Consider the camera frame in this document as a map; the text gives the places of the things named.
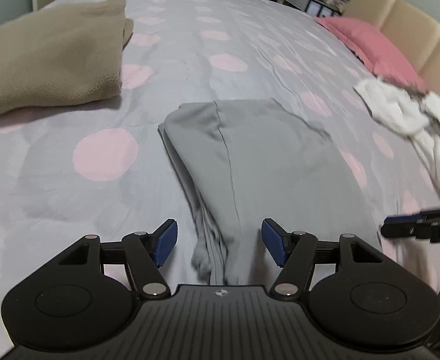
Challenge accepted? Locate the white crinkled garment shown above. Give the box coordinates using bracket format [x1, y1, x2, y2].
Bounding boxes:
[354, 77, 440, 206]

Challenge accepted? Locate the grey shirt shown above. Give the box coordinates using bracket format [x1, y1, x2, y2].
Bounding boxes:
[157, 98, 384, 287]

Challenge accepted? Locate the taupe garment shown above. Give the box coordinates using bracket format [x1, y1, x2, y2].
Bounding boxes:
[402, 85, 434, 102]

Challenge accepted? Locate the white nightstand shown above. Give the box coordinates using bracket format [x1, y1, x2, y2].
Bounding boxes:
[278, 0, 343, 18]

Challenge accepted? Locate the beige fleece blanket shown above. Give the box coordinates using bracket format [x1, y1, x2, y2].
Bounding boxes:
[0, 0, 134, 121]

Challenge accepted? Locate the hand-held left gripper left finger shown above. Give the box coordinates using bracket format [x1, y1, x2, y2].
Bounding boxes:
[43, 218, 178, 299]

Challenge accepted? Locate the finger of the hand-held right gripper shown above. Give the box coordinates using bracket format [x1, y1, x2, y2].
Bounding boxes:
[381, 214, 431, 239]

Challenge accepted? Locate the pink pillow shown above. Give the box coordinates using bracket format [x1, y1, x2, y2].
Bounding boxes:
[314, 16, 428, 93]

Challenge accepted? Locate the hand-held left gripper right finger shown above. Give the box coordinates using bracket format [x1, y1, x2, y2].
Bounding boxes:
[261, 217, 398, 301]

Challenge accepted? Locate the cream padded headboard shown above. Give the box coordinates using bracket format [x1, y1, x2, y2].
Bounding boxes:
[341, 0, 440, 95]

